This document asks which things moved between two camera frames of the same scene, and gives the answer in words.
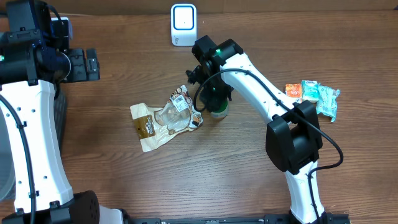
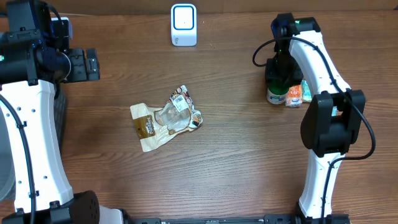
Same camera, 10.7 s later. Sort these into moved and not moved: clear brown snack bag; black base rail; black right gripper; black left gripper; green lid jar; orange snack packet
Moved: black right gripper; green lid jar
Not moved: orange snack packet; clear brown snack bag; black base rail; black left gripper
